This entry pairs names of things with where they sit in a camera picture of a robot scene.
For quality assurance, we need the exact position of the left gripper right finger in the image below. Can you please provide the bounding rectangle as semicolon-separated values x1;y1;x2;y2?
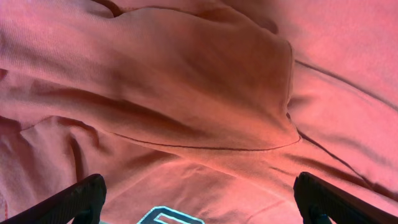
294;172;397;224

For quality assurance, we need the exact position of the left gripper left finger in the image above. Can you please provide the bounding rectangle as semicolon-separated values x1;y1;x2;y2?
1;174;107;224

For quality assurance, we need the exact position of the red-orange t-shirt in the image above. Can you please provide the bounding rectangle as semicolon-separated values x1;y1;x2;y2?
1;1;397;223

